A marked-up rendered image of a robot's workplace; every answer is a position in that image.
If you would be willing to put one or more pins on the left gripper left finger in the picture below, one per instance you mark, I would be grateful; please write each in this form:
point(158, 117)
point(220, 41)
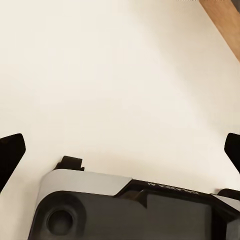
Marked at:
point(12, 149)

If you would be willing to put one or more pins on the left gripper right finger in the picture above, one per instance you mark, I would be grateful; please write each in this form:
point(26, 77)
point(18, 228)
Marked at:
point(232, 149)

